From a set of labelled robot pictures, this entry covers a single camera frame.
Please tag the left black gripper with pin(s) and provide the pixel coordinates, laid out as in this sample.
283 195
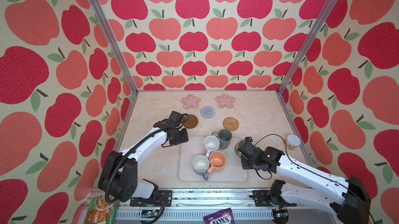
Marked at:
185 138

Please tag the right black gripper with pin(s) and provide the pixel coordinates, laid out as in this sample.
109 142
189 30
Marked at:
242 164

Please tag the beige mug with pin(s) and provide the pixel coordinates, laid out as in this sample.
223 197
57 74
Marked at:
238 146

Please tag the brown round wooden coaster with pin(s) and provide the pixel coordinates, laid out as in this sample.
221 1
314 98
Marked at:
192 121

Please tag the white mug purple handle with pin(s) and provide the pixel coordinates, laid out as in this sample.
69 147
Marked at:
201 165

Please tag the pink flower coaster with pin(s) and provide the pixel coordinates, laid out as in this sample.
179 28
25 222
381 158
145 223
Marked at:
225 101
191 102

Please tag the tan round rattan coaster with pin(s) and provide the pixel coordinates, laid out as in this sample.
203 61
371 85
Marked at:
231 124

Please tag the grey round woven coaster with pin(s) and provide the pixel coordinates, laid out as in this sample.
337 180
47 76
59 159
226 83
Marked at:
207 112

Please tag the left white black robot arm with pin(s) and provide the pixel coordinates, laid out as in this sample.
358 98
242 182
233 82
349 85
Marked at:
119 177

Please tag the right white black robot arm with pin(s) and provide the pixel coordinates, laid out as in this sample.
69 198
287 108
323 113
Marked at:
347 199

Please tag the white plastic tray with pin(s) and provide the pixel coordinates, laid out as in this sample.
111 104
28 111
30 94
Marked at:
232 172

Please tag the orange mug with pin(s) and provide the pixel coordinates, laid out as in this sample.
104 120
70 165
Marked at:
217 160

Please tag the dark grey mug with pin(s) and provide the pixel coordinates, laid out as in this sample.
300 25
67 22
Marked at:
224 136

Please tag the white mug upper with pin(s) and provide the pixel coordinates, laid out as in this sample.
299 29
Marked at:
211 144

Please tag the white lid glass jar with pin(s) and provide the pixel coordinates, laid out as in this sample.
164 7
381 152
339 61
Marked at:
292 142

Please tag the purple Fox's candy bag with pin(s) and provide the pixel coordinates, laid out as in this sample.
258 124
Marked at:
224 216

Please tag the green snack bag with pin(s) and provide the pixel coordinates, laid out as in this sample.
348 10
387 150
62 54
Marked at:
99 212

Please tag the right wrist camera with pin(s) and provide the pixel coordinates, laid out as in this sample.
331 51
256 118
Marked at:
250 151

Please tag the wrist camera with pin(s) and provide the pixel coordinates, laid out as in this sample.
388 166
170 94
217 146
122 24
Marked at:
175 117
250 151

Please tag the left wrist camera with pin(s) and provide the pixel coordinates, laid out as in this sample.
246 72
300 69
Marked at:
175 117

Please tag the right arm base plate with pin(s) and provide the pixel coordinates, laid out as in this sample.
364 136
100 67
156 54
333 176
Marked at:
267 198

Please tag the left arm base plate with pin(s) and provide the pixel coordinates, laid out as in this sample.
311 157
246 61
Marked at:
157 198

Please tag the aluminium front rail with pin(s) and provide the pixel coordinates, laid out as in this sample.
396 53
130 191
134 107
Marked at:
189 206

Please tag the left aluminium frame post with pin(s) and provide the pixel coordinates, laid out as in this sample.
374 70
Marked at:
111 39

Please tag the aluminium frame post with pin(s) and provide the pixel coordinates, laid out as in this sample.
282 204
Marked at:
317 26
111 39

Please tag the right aluminium frame post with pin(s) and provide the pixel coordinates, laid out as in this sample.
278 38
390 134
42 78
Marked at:
317 26

